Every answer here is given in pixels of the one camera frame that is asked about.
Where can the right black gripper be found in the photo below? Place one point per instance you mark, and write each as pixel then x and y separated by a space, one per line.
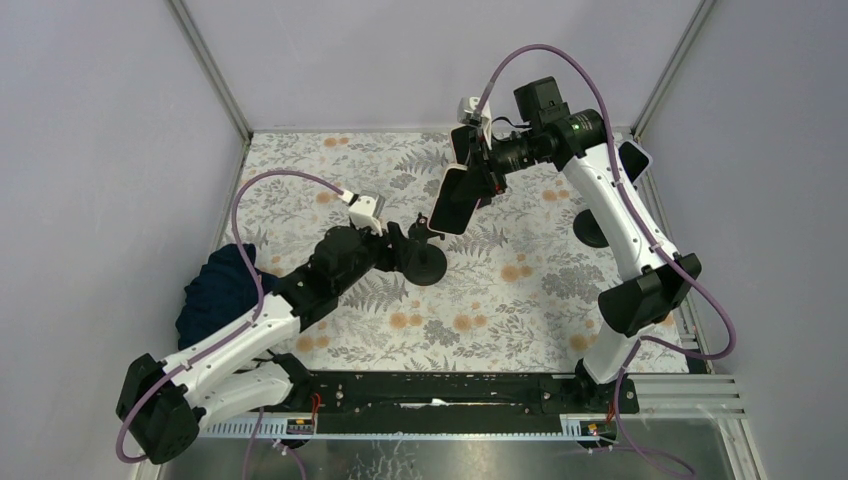
pixel 493 182

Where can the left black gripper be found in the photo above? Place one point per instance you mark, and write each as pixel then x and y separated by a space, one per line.
pixel 395 241

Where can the black round-base phone stand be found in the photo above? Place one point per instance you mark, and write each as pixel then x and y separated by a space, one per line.
pixel 588 231

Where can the lilac-cased phone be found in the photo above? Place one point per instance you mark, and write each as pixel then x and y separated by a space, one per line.
pixel 635 160

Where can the small black phone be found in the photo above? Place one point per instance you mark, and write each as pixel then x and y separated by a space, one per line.
pixel 461 138

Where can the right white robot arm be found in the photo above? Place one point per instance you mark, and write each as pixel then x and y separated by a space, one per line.
pixel 655 276

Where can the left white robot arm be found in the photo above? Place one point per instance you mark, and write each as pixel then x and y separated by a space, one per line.
pixel 164 404

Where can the floral table mat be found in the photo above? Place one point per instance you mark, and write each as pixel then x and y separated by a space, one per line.
pixel 520 292

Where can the dark blue cloth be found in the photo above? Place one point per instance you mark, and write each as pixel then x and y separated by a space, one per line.
pixel 219 294

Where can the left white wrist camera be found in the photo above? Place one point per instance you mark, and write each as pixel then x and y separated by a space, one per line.
pixel 364 210

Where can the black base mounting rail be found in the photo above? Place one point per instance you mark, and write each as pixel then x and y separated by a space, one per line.
pixel 433 403

